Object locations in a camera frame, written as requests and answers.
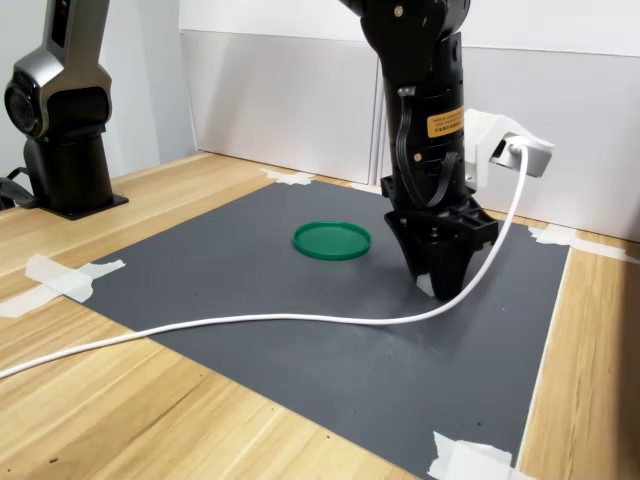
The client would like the round green plastic lid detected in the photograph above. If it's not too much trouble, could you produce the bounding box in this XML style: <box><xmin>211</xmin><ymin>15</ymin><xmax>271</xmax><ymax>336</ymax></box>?
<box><xmin>292</xmin><ymin>220</ymin><xmax>373</xmax><ymax>263</ymax></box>

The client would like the white tape piece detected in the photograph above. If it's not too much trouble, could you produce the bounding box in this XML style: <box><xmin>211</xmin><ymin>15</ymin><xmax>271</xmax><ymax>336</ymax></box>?
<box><xmin>0</xmin><ymin>253</ymin><xmax>127</xmax><ymax>319</ymax></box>
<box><xmin>259</xmin><ymin>168</ymin><xmax>317</xmax><ymax>188</ymax></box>
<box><xmin>426</xmin><ymin>430</ymin><xmax>540</xmax><ymax>480</ymax></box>
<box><xmin>526</xmin><ymin>223</ymin><xmax>640</xmax><ymax>266</ymax></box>

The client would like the dark grey mat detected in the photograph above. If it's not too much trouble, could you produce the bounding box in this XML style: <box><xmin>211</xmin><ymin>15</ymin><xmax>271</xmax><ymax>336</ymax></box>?
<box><xmin>82</xmin><ymin>178</ymin><xmax>572</xmax><ymax>480</ymax></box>

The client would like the white camera box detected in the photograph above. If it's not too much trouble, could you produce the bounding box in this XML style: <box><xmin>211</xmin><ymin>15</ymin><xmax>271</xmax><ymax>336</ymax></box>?
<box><xmin>462</xmin><ymin>108</ymin><xmax>557</xmax><ymax>192</ymax></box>

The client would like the black flat wrist cable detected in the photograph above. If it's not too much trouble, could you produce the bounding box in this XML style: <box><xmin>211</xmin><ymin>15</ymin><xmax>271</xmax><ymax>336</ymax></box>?
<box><xmin>394</xmin><ymin>85</ymin><xmax>462</xmax><ymax>210</ymax></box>

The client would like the white camera cable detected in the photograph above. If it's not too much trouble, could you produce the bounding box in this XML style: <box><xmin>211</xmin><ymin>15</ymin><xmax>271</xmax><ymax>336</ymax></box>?
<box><xmin>0</xmin><ymin>142</ymin><xmax>531</xmax><ymax>381</ymax></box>

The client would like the black base cable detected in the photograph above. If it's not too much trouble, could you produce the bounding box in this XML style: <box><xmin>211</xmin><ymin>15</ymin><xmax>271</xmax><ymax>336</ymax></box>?
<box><xmin>0</xmin><ymin>167</ymin><xmax>40</xmax><ymax>212</ymax></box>

